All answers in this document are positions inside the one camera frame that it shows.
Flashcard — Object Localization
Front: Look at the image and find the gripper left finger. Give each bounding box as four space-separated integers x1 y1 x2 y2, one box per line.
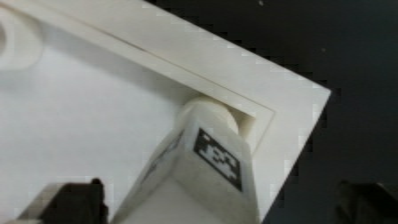
10 178 108 224

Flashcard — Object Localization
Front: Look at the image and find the white square table top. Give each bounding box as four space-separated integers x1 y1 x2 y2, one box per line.
0 0 330 224

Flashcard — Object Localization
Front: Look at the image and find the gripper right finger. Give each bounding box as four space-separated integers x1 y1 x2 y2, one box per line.
334 181 398 224

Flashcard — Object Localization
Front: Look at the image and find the white leg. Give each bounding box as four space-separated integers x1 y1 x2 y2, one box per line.
112 97 259 224

